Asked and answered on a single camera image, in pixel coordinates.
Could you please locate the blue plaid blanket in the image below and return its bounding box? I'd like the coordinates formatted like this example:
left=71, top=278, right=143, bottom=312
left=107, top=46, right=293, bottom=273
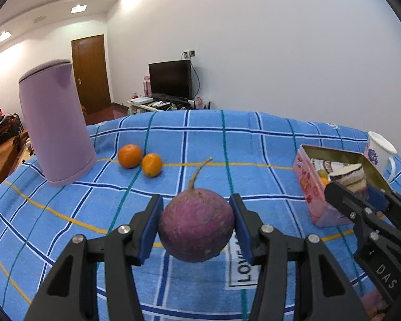
left=0, top=109, right=401, bottom=321

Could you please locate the printed paper packet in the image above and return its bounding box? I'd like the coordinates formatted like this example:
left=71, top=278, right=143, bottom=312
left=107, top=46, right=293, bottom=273
left=309, top=159, right=348, bottom=174

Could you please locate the dark wooden chair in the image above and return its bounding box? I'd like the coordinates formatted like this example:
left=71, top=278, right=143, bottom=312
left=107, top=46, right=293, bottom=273
left=0, top=100, right=25, bottom=146

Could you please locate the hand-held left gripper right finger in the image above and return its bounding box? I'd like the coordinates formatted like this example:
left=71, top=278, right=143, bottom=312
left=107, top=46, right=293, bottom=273
left=229, top=193, right=368, bottom=321

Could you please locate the purple electric kettle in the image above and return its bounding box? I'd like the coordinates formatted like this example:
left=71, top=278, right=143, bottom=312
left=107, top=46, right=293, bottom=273
left=18, top=59, right=97, bottom=188

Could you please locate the pink tin box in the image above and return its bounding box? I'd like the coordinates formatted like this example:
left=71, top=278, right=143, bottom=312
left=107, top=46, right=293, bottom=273
left=293, top=144, right=393, bottom=228

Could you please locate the black power cable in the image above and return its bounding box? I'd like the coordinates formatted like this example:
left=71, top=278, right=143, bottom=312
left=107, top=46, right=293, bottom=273
left=189, top=57, right=202, bottom=100

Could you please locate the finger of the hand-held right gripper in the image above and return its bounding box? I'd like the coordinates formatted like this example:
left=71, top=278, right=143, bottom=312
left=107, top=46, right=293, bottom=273
left=367, top=185, right=401, bottom=241
left=323, top=182, right=393, bottom=242

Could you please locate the orange mandarin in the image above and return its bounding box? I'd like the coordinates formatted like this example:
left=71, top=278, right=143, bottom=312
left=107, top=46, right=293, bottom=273
left=141, top=153, right=163, bottom=178
left=118, top=144, right=144, bottom=169

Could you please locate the white television stand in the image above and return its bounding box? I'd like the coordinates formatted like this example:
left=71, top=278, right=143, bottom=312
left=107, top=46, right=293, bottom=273
left=126, top=96, right=211, bottom=116

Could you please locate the white floral mug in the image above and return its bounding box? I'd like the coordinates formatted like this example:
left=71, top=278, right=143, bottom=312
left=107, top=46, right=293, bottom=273
left=364, top=131, right=398, bottom=183

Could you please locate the brown wooden door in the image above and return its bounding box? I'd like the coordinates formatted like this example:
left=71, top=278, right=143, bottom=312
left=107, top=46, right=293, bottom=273
left=71, top=34, right=112, bottom=116

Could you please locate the purple round fruit with stem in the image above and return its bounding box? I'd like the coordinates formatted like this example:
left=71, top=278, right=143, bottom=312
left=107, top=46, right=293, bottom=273
left=158, top=157, right=236, bottom=263

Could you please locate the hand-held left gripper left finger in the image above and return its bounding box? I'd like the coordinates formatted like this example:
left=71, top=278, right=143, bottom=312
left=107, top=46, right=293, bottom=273
left=23, top=194, right=164, bottom=321

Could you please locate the orange brown sofa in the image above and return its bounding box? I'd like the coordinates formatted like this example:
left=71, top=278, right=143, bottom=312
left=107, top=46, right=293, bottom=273
left=0, top=134, right=29, bottom=191

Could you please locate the black television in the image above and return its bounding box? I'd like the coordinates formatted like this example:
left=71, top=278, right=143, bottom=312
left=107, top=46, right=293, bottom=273
left=149, top=60, right=192, bottom=100

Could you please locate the person's right forearm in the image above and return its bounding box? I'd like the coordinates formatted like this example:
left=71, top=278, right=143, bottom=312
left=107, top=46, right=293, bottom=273
left=359, top=288, right=393, bottom=321

